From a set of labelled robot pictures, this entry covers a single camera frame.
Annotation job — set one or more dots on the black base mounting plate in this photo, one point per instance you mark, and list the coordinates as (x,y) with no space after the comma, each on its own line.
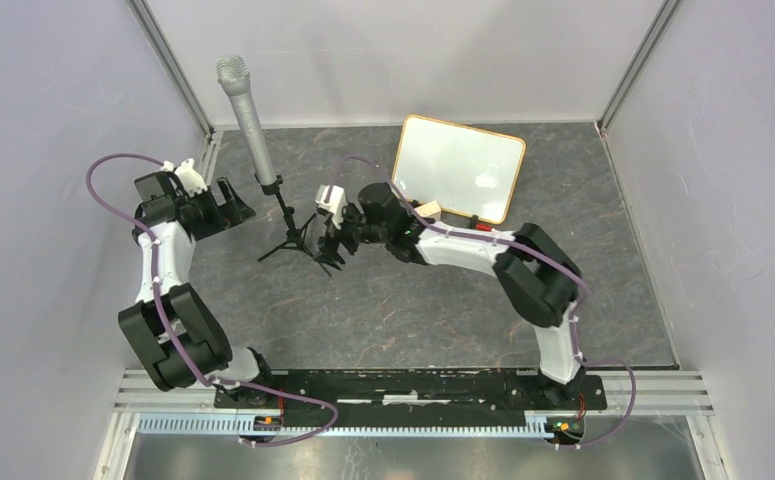
(397,398)

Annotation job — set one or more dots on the aluminium frame rail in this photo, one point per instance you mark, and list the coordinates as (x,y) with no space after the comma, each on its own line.
(659,424)

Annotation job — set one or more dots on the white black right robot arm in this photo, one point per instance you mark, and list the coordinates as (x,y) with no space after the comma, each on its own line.
(541,282)

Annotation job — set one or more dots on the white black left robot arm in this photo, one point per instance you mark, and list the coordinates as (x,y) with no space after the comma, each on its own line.
(169,327)

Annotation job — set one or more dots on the black tripod microphone stand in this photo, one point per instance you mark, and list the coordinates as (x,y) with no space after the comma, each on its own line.
(295,239)

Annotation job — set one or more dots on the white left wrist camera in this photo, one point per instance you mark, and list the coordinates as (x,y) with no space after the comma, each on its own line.
(185,173)

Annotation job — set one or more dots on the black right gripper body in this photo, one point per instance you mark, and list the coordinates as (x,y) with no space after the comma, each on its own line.
(355,223)

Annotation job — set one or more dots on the yellow framed whiteboard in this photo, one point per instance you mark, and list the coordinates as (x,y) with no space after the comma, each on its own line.
(468,171)

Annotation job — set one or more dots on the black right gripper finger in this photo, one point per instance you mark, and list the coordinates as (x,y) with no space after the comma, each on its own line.
(327,249)
(342,252)

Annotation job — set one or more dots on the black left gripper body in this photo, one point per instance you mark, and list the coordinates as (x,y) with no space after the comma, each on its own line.
(203,215)

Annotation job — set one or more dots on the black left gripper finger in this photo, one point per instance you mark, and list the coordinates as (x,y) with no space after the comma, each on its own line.
(220,195)
(236,209)

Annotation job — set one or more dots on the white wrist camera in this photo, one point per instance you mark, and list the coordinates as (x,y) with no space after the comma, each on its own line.
(185,173)
(331,202)

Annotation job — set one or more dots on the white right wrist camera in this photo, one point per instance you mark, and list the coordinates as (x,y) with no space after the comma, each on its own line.
(331,202)

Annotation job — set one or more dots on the silver microphone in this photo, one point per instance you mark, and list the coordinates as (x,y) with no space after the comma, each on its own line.
(235,80)

